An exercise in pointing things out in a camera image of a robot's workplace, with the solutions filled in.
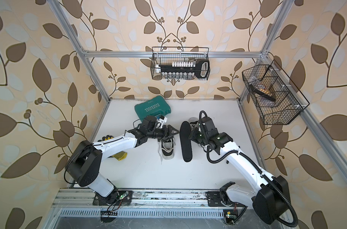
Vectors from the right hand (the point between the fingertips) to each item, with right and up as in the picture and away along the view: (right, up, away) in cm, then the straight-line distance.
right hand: (189, 134), depth 80 cm
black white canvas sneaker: (-13, -10, +5) cm, 17 cm away
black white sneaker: (+5, +5, +19) cm, 20 cm away
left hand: (-8, +2, +1) cm, 8 cm away
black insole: (-2, +2, +4) cm, 5 cm away
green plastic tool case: (-23, +18, +30) cm, 42 cm away
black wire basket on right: (+49, +15, -8) cm, 52 cm away
